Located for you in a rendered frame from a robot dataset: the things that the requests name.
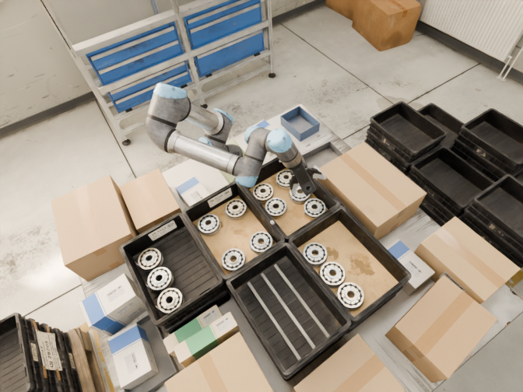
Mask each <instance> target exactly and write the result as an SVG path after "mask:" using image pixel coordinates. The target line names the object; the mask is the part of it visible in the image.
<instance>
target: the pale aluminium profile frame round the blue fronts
mask: <svg viewBox="0 0 523 392"><path fill-rule="evenodd" d="M37 1H38V2H39V4H40V6H41V8H42V9H43V10H44V12H45V14H46V16H47V17H48V18H49V20H50V22H51V24H52V26H53V27H54V29H55V30H56V32H57V34H58V35H59V37H60V38H61V40H62V42H63V44H64V45H65V47H66V48H67V50H68V52H69V53H70V55H71V56H72V59H73V60H74V62H75V63H76V65H77V66H78V68H79V70H80V71H81V73H82V75H83V77H84V78H85V80H86V81H87V83H88V84H89V86H90V88H91V90H92V91H93V93H94V95H95V96H96V98H97V99H98V101H99V103H100V105H101V106H102V108H103V109H104V111H105V113H106V114H107V116H108V117H109V119H110V121H111V123H112V124H113V126H114V127H115V129H116V131H117V132H118V134H119V135H120V137H121V139H122V141H123V142H122V145H129V144H130V143H131V141H130V140H129V139H127V138H126V137H125V135H126V134H129V133H131V132H133V131H135V130H138V129H140V128H142V127H144V126H145V120H143V121H140V122H138V123H136V124H133V125H131V126H129V127H127V128H121V127H120V126H119V123H120V121H121V120H122V119H124V118H126V117H129V116H132V115H133V114H136V113H138V112H140V111H142V110H145V109H147V108H149V105H150V102H151V100H149V101H147V102H145V103H142V104H140V105H138V106H136V107H133V108H129V109H127V110H126V111H124V112H122V113H119V114H117V115H113V114H112V112H111V109H110V108H109V107H110V106H113V103H112V102H109V103H107V102H106V100H105V99H104V98H106V97H109V96H108V94H107V93H108V92H110V91H112V90H114V89H117V88H119V87H122V86H124V85H127V84H129V83H131V82H134V81H136V80H138V79H141V78H143V77H146V76H147V75H151V74H153V73H155V72H158V71H160V70H163V69H165V68H168V67H170V66H172V65H175V64H177V63H180V62H182V61H185V60H186V62H187V64H189V66H190V68H189V69H188V70H189V72H190V75H191V80H192V82H189V83H187V84H185V85H182V86H181V87H179V88H180V89H184V90H187V91H188V90H190V89H191V90H192V91H193V92H194V94H195V97H194V98H191V99H190V101H191V102H192V103H197V102H199V101H200V104H201V106H200V107H203V108H205V109H206V108H207V107H208V105H207V104H205V99H206V98H208V97H210V96H213V95H215V94H217V93H219V92H222V91H224V90H225V89H228V88H230V87H232V86H235V85H236V84H239V83H241V82H243V81H245V80H248V79H250V78H252V77H254V76H256V75H259V74H261V73H263V72H266V71H268V70H269V72H271V73H269V78H274V77H276V74H275V73H273V72H275V70H274V54H273V39H272V9H271V0H261V2H263V1H265V15H266V20H265V21H262V22H260V23H257V24H254V25H253V26H249V27H248V28H245V29H243V30H240V31H237V32H236V33H232V34H230V35H228V36H225V37H223V38H220V39H218V40H215V41H213V42H211V43H208V44H205V45H203V46H201V47H198V48H195V49H194V50H191V48H190V46H191V45H190V41H188V38H187V34H186V31H187V30H186V27H184V23H183V20H182V17H181V12H180V9H179V6H178V3H177V0H170V1H171V5H172V7H173V11H174V12H175V14H176V16H177V25H178V29H179V30H177V32H178V34H180V35H181V39H182V42H183V44H182V45H181V46H182V48H183V50H184V49H185V53H183V54H180V55H178V56H177V57H174V58H171V59H169V60H166V61H163V62H161V63H159V64H157V65H154V66H151V67H149V68H146V69H143V70H142V71H139V72H136V73H134V74H132V75H129V76H126V77H124V78H123V79H119V80H117V81H115V82H112V83H110V84H107V85H105V86H102V87H100V88H99V85H100V84H101V81H100V80H99V78H96V79H93V78H92V76H91V74H90V73H89V71H88V69H90V68H92V65H91V64H88V65H84V63H83V61H82V59H81V57H78V55H77V54H76V52H75V50H74V48H73V47H72V45H73V44H72V42H71V41H70V39H69V37H68V35H67V33H66V32H65V30H64V28H63V27H62V25H61V23H60V22H59V20H58V18H57V16H56V15H55V14H54V11H53V9H52V8H51V6H50V5H49V3H48V1H47V0H37ZM150 1H151V4H152V7H153V11H154V13H155V15H158V14H160V12H159V9H158V7H157V4H156V0H150ZM177 13H179V16H180V19H179V17H178V14H177ZM265 27H266V28H267V37H264V41H265V40H268V44H266V43H265V42H264V48H265V51H262V52H258V53H257V54H254V55H253V56H250V57H249V58H246V59H244V60H242V61H239V62H237V63H235V64H232V65H230V66H228V67H225V68H223V69H220V70H219V71H217V72H213V73H210V74H208V75H206V76H205V77H202V78H200V79H198V74H197V72H196V70H197V67H196V66H195V63H194V60H195V59H194V56H197V55H199V54H202V53H204V52H206V51H209V50H212V49H213V48H216V47H219V46H221V45H223V44H226V43H229V42H231V41H232V40H236V39H238V38H240V37H243V36H245V35H248V34H249V33H253V32H255V31H257V30H260V29H262V28H265ZM72 52H73V54H74V55H75V57H76V58H75V57H74V55H73V54H72ZM265 56H269V59H267V58H266V57H265ZM258 59H260V60H262V61H263V62H264V63H265V64H266V65H265V66H263V67H261V68H258V69H256V70H254V71H252V72H249V73H247V74H246V75H242V76H241V77H239V78H236V79H234V80H232V81H229V82H227V83H225V84H223V85H221V86H218V87H216V88H214V89H211V90H209V91H207V92H202V86H203V84H204V83H206V82H209V81H211V80H213V79H216V78H218V77H220V76H221V75H225V74H226V73H229V72H232V71H233V70H236V69H238V68H240V67H243V66H245V65H248V64H250V63H252V62H253V61H257V60H258Z"/></svg>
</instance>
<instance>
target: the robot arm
mask: <svg viewBox="0 0 523 392"><path fill-rule="evenodd" d="M182 121H186V122H188V123H190V124H193V125H196V126H198V127H200V128H203V130H204V131H205V134H204V137H201V138H200V139H199V140H195V139H193V138H189V137H188V136H185V135H182V134H181V132H180V131H178V130H177V129H176V127H177V123H178V122H182ZM232 126H233V117H232V116H231V115H230V114H228V113H227V112H225V111H223V110H220V109H216V108H215V109H213V110H211V111H209V110H206V109H205V108H203V107H200V106H199V105H197V104H195V103H192V102H191V101H190V99H189V97H188V92H187V90H184V89H180V88H177V87H175V86H171V85H168V84H165V83H162V82H159V83H157V84H156V88H155V90H153V97H152V99H151V102H150V105H149V109H148V112H147V115H146V119H145V129H146V133H147V135H148V136H149V138H150V139H151V141H152V142H153V143H154V144H155V145H156V146H157V147H158V148H159V149H161V150H163V151H164V152H167V153H170V154H174V153H177V154H179V155H181V156H185V157H187V158H189V159H193V160H194V161H197V162H200V163H203V164H205V165H207V166H211V167H213V168H215V169H218V170H221V171H223V172H225V173H228V174H231V175H233V176H235V177H236V180H235V181H236V182H237V183H238V184H240V185H243V186H245V187H253V186H254V185H255V183H256V181H257V179H258V175H259V173H260V170H261V168H262V164H263V162H264V160H265V157H266V154H267V152H270V153H273V154H275V155H277V157H278V158H279V162H280V163H281V162H282V163H283V165H284V166H285V167H286V168H287V169H288V170H289V171H290V174H291V175H292V178H291V179H289V184H290V190H291V193H292V195H295V194H296V192H297V188H298V187H299V185H300V187H301V189H302V190H303V192H304V194H305V195H309V194H311V193H313V192H315V190H316V188H315V186H314V184H313V182H312V180H311V178H310V177H311V176H312V177H313V178H319V179H322V180H325V179H327V177H326V176H325V175H324V174H323V173H322V172H321V171H320V170H319V168H318V167H317V166H314V168H307V163H306V161H305V159H304V158H303V156H302V155H301V154H300V151H299V150H298V148H297V147H296V146H295V144H294V142H293V140H292V138H291V137H290V135H289V134H288V133H287V132H286V130H284V129H282V128H277V129H274V130H272V131H270V130H268V129H265V128H263V127H258V126H250V127H249V128H248V129H247V130H246V132H245V134H244V140H245V142H246V143H247V149H246V152H245V154H244V158H243V153H242V150H241V148H240V147H239V146H238V145H235V144H227V145H226V141H227V139H228V136H229V133H230V129H231V128H232Z"/></svg>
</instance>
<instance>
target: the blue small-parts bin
mask: <svg viewBox="0 0 523 392"><path fill-rule="evenodd" d="M280 122H281V125H282V126H283V127H284V128H285V129H286V130H287V131H288V132H289V133H290V134H291V135H293V136H294V137H295V138H296V139H297V140H298V141H299V142H302V141H303V140H304V139H306V138H308V137H310V136H312V135H313V134H315V133H317V132H318V131H319V127H320V122H319V121H317V120H316V119H315V118H314V117H312V116H311V115H310V114H309V113H308V112H306V111H305V110H304V109H303V108H302V107H300V106H298V107H296V108H294V109H292V110H290V111H288V112H287V113H285V114H283V115H281V116H280Z"/></svg>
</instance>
